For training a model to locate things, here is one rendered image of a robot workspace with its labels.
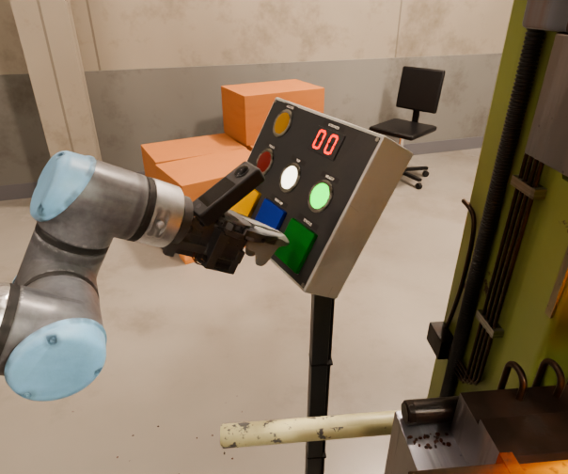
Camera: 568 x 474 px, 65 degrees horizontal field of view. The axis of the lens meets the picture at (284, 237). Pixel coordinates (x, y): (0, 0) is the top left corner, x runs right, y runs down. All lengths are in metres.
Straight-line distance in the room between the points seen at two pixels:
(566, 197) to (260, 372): 1.53
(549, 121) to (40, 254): 0.55
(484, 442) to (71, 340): 0.44
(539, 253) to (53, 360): 0.59
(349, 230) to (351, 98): 3.42
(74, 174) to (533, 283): 0.60
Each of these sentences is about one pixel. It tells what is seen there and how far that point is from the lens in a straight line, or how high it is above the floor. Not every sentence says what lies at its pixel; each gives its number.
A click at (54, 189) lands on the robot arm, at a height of 1.20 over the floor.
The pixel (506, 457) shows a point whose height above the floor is 1.01.
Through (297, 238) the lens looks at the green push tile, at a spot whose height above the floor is 1.02.
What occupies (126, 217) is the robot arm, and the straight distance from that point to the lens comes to 0.59.
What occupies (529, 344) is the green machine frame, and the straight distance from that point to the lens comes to 0.72.
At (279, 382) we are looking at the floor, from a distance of 1.91.
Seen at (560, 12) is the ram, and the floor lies 1.38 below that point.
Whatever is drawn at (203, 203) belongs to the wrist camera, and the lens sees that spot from 0.66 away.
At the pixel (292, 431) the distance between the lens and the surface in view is 0.96.
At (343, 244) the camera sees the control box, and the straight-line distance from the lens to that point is 0.74.
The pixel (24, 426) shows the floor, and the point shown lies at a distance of 2.01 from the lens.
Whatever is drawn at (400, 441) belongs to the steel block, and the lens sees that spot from 0.64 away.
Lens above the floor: 1.39
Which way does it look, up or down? 29 degrees down
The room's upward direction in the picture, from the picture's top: straight up
